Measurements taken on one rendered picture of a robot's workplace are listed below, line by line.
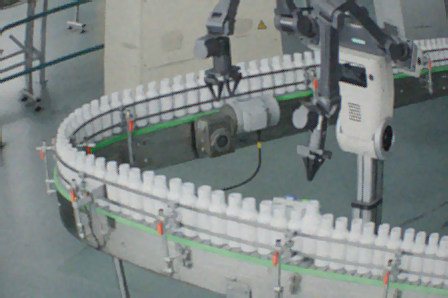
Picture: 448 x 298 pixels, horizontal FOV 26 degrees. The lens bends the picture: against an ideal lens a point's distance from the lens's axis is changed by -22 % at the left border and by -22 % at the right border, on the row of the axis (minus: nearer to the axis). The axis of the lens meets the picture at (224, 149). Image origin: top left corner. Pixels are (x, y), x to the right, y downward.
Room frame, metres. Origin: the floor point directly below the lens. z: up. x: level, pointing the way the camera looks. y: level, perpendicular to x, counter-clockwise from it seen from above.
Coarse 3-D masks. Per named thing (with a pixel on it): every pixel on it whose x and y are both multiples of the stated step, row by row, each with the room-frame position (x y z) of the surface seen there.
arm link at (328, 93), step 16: (320, 16) 3.23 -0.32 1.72; (336, 16) 3.16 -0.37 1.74; (320, 32) 3.25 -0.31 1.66; (336, 32) 3.23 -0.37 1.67; (320, 48) 3.28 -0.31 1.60; (336, 48) 3.26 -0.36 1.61; (320, 64) 3.30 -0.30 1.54; (336, 64) 3.29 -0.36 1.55; (320, 80) 3.33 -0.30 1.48; (336, 80) 3.31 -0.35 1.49; (320, 96) 3.36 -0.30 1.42; (336, 96) 3.32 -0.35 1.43
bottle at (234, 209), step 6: (234, 198) 3.25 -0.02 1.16; (240, 198) 3.26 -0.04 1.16; (234, 204) 3.25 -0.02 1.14; (240, 204) 3.25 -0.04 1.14; (228, 210) 3.25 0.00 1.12; (234, 210) 3.24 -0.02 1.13; (240, 210) 3.25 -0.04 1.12; (234, 216) 3.24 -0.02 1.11; (228, 222) 3.25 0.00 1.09; (234, 222) 3.24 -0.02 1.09; (228, 228) 3.25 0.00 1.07; (234, 228) 3.24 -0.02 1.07; (228, 234) 3.25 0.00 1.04; (234, 234) 3.24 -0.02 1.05; (228, 240) 3.25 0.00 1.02; (234, 246) 3.24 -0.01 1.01; (240, 246) 3.24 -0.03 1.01
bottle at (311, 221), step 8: (312, 200) 3.09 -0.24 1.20; (312, 208) 3.05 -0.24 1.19; (304, 216) 3.07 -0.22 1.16; (312, 216) 3.05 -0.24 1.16; (320, 216) 3.06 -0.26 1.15; (304, 224) 3.05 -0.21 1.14; (312, 224) 3.03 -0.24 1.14; (320, 224) 3.04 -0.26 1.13; (304, 232) 3.05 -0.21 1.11; (312, 232) 3.04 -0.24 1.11; (304, 240) 3.05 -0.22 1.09; (312, 240) 3.04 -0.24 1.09; (304, 248) 3.05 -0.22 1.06; (312, 248) 3.04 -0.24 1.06
